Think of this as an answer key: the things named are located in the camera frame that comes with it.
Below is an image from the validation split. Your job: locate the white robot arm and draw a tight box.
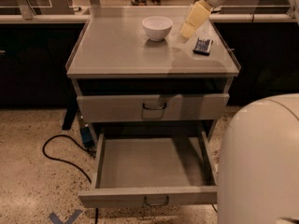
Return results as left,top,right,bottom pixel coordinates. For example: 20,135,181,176
200,0,299,224

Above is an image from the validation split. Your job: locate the black floor cable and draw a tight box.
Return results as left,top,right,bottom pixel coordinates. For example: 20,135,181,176
41,134,97,185

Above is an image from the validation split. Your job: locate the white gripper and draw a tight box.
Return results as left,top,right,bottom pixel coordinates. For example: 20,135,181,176
178,0,227,43

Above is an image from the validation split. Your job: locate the open grey middle drawer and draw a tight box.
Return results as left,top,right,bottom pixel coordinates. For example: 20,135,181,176
78,132,217,208

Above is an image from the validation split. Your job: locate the upper grey drawer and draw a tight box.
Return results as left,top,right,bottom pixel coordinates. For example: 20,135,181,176
77,93,229,122

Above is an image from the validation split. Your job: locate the grey metal drawer cabinet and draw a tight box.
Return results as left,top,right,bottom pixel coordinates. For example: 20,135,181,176
67,7,239,134

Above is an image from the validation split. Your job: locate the blue power adapter box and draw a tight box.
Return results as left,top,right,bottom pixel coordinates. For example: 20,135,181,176
79,127,94,148

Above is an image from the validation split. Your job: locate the white ceramic bowl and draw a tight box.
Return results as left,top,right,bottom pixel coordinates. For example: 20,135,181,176
142,16,173,41

